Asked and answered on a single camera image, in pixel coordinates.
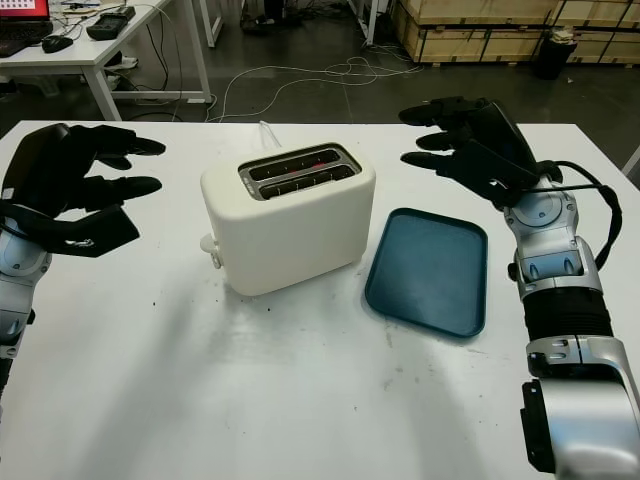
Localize blue plastic tray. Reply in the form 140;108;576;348
363;207;489;343

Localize black laptop with red screen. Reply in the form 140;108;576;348
0;0;54;58

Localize black handheld device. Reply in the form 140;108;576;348
86;5;138;41

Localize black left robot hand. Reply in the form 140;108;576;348
1;123;168;222

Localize black trash bin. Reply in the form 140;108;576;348
532;26;577;82

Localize white cable on floor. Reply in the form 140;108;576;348
207;55;424;124

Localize cream two-slot toaster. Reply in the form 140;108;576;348
199;142;378;297

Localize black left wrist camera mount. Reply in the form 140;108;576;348
0;201;142;260

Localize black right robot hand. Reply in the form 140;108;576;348
397;95;540;176

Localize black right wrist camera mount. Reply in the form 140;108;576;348
462;138;540;212

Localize white toaster power cord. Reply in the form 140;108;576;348
256;121;282;150

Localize stacked wooden crates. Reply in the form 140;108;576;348
391;0;640;66

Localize white office desk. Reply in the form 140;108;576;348
0;0;225;123

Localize black computer mouse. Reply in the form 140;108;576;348
41;34;75;54

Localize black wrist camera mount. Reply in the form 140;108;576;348
0;201;142;260
462;138;540;212

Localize white table leg frame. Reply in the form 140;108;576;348
344;0;379;48

